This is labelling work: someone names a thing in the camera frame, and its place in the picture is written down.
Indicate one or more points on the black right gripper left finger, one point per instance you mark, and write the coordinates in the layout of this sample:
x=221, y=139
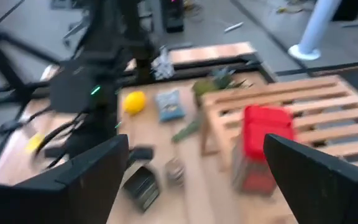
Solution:
x=57, y=202

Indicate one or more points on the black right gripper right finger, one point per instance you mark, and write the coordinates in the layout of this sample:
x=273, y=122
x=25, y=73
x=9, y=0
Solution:
x=322, y=196

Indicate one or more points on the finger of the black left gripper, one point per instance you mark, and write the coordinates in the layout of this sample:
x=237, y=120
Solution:
x=135, y=154
x=148, y=153

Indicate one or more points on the glass cork-lid saffron jar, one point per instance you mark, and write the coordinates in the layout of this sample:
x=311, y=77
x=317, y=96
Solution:
x=175, y=171

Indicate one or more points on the green black pepper tin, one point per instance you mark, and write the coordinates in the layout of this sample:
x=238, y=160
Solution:
x=141, y=186

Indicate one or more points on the red-lid paprika tin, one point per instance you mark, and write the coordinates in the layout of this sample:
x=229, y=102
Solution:
x=266, y=133

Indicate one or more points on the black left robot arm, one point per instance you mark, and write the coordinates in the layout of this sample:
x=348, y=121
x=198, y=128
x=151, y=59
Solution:
x=110, y=40

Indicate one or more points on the slatted wooden shelf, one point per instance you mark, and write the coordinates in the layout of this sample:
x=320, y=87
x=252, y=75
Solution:
x=322, y=102

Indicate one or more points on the blue snack bag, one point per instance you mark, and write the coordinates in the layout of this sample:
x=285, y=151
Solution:
x=169, y=105

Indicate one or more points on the potted green succulent plant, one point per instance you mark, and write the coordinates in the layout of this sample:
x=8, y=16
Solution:
x=207, y=87

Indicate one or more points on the black floor device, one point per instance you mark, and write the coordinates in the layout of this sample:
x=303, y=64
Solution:
x=172, y=15

